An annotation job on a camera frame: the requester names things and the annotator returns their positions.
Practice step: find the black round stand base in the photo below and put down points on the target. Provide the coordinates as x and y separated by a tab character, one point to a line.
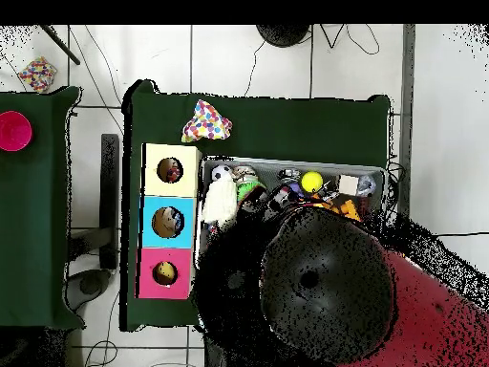
282	33

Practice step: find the black chair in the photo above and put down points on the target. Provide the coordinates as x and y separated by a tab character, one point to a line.
109	199

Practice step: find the yellow tennis ball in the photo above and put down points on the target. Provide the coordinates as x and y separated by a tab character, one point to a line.
311	181

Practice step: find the pink cup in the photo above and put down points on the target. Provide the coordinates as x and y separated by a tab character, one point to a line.
14	131

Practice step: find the cream waffle cloth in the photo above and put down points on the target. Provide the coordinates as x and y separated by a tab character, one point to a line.
220	202

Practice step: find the wooden box with three holes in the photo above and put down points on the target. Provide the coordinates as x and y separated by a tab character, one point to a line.
186	229

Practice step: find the orange toy building block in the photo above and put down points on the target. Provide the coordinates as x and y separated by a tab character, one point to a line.
348	206

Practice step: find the small soccer ball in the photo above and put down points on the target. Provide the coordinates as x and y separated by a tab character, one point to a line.
221	171

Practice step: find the yellow plush toy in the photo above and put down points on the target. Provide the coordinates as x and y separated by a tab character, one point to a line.
165	271

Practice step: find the multicoloured patterned object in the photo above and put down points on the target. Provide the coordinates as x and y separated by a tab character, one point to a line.
37	74

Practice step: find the multicoloured patterned cloth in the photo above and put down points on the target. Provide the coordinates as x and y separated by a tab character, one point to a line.
174	172

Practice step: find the plain wooden cube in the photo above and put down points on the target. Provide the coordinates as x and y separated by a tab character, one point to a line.
349	184

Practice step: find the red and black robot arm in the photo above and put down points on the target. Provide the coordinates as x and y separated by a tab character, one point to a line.
344	290

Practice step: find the clear mesh bin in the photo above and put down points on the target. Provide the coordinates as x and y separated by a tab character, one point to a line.
321	164

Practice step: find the black rod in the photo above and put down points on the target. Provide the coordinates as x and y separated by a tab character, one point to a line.
59	44

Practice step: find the white polka dot cloth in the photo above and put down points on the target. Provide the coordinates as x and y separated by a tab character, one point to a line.
206	122

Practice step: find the dark green tablecloth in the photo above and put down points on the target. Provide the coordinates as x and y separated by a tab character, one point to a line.
46	252
306	122

